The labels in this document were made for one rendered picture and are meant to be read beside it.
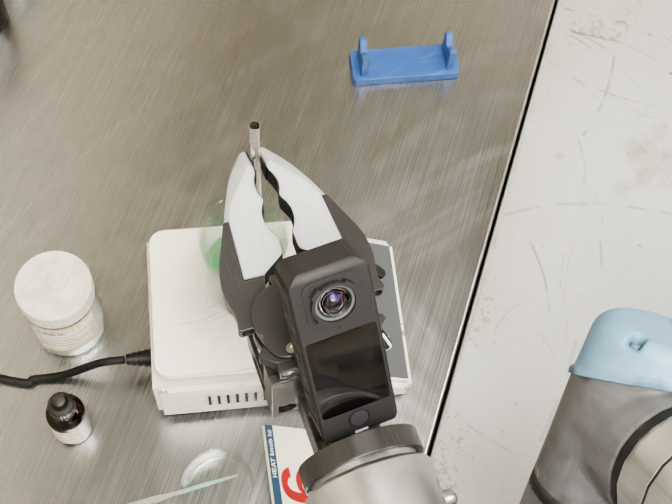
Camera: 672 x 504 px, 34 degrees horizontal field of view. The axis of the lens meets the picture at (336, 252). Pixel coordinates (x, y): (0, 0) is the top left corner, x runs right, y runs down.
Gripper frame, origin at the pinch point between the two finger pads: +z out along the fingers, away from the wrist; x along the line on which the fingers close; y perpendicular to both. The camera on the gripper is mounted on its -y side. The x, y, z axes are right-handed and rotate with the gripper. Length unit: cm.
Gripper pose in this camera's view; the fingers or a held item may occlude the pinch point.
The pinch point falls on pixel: (256, 162)
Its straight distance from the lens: 68.7
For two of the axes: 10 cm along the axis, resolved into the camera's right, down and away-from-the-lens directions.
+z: -3.3, -8.5, 4.1
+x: 9.4, -2.8, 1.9
